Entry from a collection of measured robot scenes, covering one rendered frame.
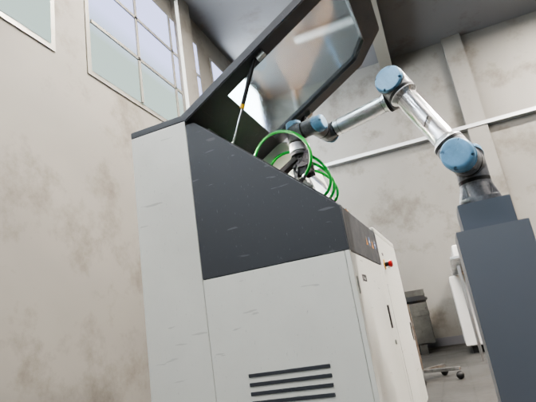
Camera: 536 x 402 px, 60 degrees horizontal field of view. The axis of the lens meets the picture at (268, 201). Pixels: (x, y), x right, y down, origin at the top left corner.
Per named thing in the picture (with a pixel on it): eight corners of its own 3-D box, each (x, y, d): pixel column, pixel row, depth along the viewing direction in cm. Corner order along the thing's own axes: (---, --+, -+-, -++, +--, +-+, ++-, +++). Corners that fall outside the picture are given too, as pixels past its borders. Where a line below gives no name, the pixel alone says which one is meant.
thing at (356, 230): (352, 250, 163) (343, 206, 167) (340, 253, 164) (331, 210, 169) (380, 264, 219) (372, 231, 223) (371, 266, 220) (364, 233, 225)
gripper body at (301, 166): (311, 172, 204) (306, 147, 207) (293, 177, 207) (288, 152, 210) (316, 176, 211) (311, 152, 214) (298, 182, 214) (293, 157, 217)
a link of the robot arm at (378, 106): (416, 80, 203) (322, 128, 228) (407, 71, 194) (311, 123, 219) (425, 103, 199) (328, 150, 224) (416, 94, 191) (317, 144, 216)
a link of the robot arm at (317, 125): (329, 117, 214) (309, 126, 219) (317, 110, 205) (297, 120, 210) (333, 133, 211) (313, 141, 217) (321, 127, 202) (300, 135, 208)
